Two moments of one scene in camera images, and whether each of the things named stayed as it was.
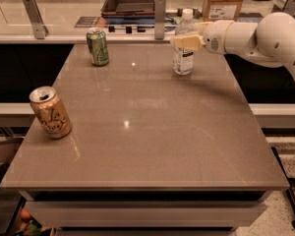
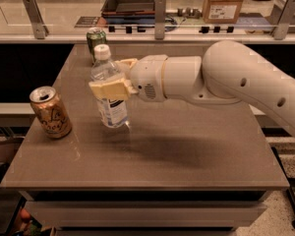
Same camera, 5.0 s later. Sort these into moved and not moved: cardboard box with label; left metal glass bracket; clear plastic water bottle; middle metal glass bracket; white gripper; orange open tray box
Moved: clear plastic water bottle; white gripper
Not moved: left metal glass bracket; orange open tray box; cardboard box with label; middle metal glass bracket
